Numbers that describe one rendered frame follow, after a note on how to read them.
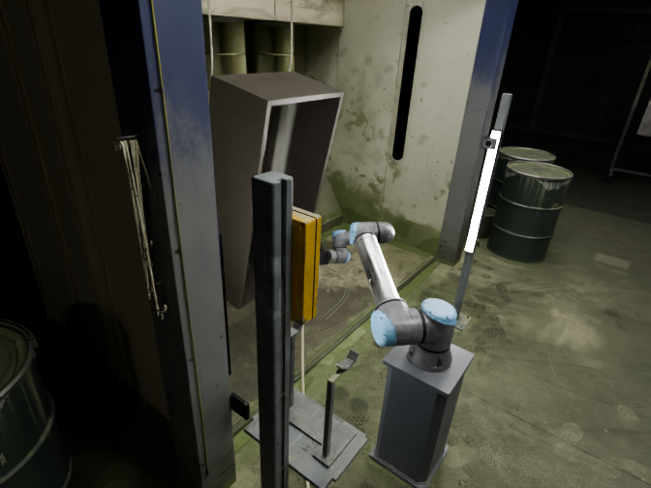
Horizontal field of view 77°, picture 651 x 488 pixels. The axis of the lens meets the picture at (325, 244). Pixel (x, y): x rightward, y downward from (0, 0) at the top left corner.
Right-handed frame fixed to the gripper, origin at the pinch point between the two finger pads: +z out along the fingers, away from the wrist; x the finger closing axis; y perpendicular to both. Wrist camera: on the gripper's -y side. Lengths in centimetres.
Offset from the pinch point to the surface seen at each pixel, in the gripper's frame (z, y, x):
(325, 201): -123, -52, 135
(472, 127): -157, -105, -15
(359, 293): -85, 33, 38
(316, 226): 92, -8, -139
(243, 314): 4, 46, 67
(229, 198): 54, -28, -14
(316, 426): 65, 52, -105
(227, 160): 59, -45, -21
